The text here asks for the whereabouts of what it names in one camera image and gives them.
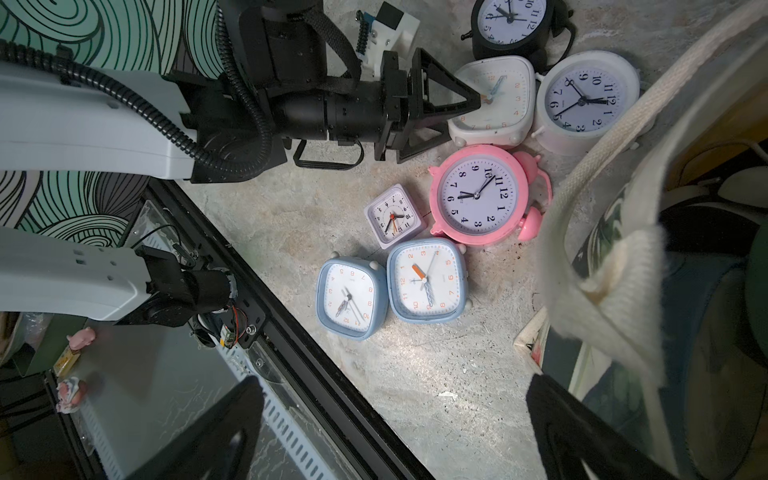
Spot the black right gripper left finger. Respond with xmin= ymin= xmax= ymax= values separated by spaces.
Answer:
xmin=130 ymin=376 xmax=265 ymax=479

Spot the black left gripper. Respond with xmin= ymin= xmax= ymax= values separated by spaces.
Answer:
xmin=218 ymin=1 xmax=481 ymax=164

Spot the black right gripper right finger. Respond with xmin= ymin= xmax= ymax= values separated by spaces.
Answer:
xmin=526 ymin=375 xmax=673 ymax=479

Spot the cream floral canvas bag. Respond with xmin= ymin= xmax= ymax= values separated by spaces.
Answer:
xmin=536 ymin=1 xmax=767 ymax=473

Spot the blue round alarm clock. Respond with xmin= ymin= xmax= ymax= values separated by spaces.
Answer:
xmin=661 ymin=252 xmax=767 ymax=479

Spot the green round alarm clock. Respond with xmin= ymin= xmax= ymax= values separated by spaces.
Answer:
xmin=745 ymin=222 xmax=768 ymax=354

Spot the white twin-bell alarm clock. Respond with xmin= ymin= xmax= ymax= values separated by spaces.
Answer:
xmin=659 ymin=166 xmax=767 ymax=257

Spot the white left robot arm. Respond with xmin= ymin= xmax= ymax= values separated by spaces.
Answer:
xmin=1 ymin=1 xmax=480 ymax=327

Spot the white square alarm clock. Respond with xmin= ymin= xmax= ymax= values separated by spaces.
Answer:
xmin=448 ymin=56 xmax=536 ymax=148

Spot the pink twin-bell alarm clock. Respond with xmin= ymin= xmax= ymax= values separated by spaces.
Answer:
xmin=428 ymin=145 xmax=553 ymax=247

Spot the small pink square clock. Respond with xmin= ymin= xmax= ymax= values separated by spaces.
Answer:
xmin=363 ymin=184 xmax=425 ymax=250

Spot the small black twin-bell clock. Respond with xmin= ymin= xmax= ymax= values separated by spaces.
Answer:
xmin=461 ymin=0 xmax=577 ymax=74

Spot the small white round clock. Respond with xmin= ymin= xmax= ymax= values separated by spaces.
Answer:
xmin=530 ymin=50 xmax=641 ymax=156

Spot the light blue square clock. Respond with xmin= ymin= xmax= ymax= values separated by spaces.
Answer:
xmin=386 ymin=237 xmax=470 ymax=324

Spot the blue square alarm clock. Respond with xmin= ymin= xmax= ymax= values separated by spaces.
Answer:
xmin=315 ymin=252 xmax=389 ymax=341

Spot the pink pig figurine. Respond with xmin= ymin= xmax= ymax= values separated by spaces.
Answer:
xmin=67 ymin=327 xmax=97 ymax=352

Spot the white slotted cable duct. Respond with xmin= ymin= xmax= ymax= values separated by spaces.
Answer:
xmin=216 ymin=344 xmax=359 ymax=479

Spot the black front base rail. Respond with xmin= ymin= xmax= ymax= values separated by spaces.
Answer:
xmin=146 ymin=180 xmax=431 ymax=479

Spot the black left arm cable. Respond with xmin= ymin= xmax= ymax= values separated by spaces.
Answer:
xmin=0 ymin=5 xmax=277 ymax=175

